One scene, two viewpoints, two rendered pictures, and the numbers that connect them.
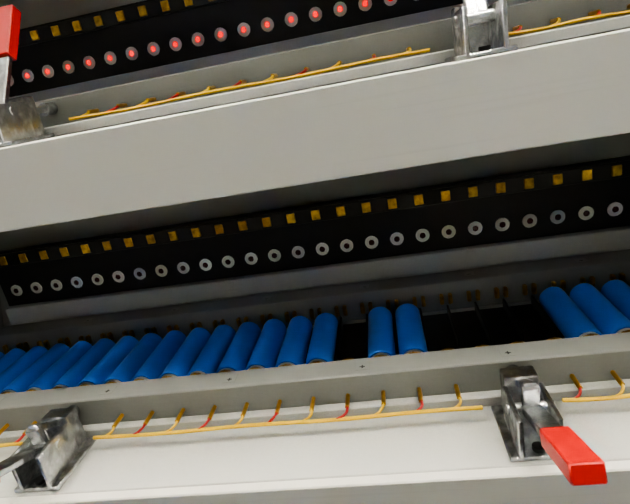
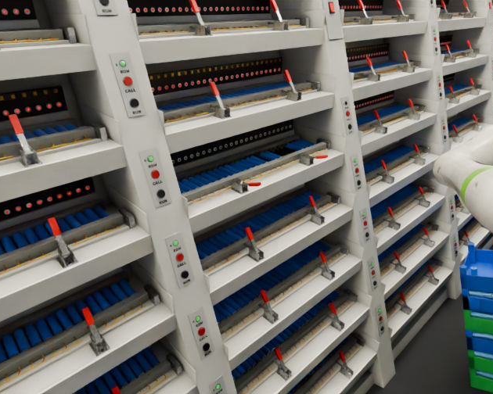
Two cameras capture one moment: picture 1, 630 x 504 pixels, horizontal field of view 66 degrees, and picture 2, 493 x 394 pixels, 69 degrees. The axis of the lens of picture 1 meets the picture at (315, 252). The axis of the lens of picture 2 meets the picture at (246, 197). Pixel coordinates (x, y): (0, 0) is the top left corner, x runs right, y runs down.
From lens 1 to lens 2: 0.90 m
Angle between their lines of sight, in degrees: 48
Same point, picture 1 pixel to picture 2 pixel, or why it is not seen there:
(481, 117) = (299, 110)
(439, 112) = (295, 109)
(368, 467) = (292, 172)
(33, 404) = (224, 181)
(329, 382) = (276, 162)
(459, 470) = (304, 168)
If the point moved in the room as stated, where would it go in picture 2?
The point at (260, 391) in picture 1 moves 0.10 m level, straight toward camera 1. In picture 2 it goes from (266, 167) to (298, 163)
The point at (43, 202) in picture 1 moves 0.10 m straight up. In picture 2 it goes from (238, 129) to (228, 89)
